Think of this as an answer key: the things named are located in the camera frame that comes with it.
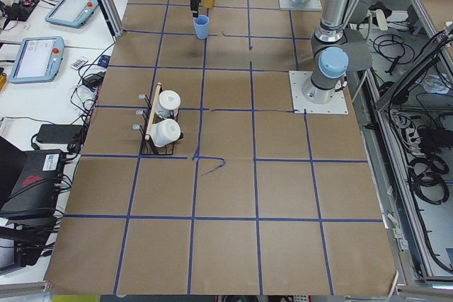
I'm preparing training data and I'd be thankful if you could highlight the light blue plastic cup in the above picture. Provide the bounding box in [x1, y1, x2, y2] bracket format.
[193, 14, 210, 40]

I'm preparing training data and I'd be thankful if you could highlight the wooden rack dowel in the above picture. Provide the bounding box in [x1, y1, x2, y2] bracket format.
[144, 82, 162, 141]

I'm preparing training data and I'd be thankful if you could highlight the white mug far end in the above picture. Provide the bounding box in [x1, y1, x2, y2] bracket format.
[156, 90, 181, 119]

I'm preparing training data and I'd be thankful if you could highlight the white mug end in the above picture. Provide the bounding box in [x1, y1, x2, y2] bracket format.
[156, 90, 181, 119]
[151, 119, 181, 147]

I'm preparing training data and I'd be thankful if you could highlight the far teach pendant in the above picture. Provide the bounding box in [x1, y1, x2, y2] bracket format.
[45, 0, 98, 28]

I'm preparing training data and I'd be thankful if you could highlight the teach pendant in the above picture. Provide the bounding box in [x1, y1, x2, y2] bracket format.
[7, 36, 64, 84]
[45, 0, 98, 28]

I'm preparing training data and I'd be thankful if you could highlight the small remote control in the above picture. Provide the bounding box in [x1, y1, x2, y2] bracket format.
[70, 57, 88, 70]

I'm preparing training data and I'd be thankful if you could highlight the white mug near end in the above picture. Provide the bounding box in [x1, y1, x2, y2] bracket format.
[151, 119, 181, 147]

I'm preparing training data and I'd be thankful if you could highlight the near teach pendant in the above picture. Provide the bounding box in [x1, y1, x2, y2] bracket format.
[7, 36, 64, 84]

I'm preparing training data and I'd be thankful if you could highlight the black power adapter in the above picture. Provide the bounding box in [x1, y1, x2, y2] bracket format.
[35, 124, 82, 144]

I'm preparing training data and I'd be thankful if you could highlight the black electronics box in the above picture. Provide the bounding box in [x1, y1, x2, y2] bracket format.
[1, 149, 67, 220]

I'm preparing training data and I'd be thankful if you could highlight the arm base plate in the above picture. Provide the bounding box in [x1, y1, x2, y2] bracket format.
[289, 71, 348, 115]
[279, 0, 322, 12]

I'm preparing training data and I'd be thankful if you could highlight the black wire mug rack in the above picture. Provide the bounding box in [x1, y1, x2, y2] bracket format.
[132, 90, 184, 156]

